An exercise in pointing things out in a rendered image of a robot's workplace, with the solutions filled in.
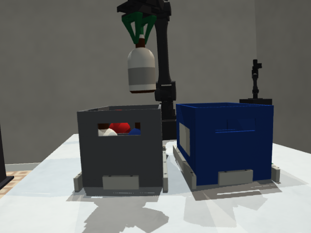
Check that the blue bottle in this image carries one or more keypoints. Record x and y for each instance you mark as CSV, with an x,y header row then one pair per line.
x,y
136,130

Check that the cream bottle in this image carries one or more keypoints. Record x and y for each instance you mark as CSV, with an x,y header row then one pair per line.
x,y
104,129

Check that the white bottle with grey label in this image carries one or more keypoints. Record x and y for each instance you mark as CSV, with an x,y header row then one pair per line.
x,y
141,69

